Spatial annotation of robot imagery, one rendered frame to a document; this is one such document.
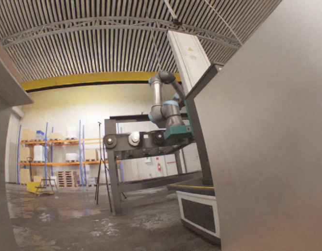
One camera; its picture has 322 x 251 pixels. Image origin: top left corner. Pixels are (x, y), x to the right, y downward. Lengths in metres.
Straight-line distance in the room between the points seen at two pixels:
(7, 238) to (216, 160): 0.27
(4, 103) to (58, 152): 11.74
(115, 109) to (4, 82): 11.85
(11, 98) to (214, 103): 0.25
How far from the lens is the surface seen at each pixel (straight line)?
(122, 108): 12.00
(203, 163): 0.77
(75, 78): 9.53
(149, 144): 1.76
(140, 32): 9.70
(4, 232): 0.22
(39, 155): 11.12
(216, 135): 0.15
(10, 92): 0.21
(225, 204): 0.16
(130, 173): 10.73
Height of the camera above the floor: 0.43
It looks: 18 degrees up
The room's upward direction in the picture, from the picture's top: 10 degrees counter-clockwise
